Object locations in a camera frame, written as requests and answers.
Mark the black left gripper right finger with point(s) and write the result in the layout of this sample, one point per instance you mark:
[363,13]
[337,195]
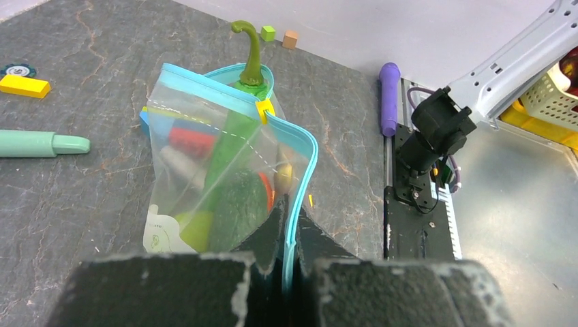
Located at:
[332,287]

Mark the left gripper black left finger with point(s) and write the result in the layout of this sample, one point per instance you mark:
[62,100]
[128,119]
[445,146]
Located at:
[237,288]

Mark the green toy pear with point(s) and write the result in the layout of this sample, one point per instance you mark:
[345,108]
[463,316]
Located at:
[195,228]

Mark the light green toy bean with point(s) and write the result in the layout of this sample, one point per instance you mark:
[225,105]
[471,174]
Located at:
[238,128]

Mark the clear zip top bag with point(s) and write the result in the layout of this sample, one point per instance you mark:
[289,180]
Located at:
[208,98]

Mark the dark green toy cucumber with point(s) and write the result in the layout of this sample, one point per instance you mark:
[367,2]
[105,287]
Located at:
[242,208]

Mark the grey toy microphone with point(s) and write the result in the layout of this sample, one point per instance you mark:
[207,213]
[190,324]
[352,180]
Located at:
[185,168]

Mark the purple toy microphone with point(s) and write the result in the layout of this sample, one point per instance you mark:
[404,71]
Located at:
[389,78]

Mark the tan wooden cube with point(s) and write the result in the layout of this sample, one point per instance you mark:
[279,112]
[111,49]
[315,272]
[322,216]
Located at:
[290,39]

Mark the lime green cube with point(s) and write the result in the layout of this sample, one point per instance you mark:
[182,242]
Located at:
[268,33]

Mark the mint green toy microphone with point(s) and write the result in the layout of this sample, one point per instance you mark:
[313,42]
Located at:
[41,144]

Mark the yellow white outside basket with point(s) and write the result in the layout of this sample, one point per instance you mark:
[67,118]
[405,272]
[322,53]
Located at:
[549,107]

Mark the yellow small brick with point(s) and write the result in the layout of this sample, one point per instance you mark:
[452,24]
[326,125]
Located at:
[29,87]

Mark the teal round token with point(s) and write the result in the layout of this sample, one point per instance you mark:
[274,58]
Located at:
[19,69]

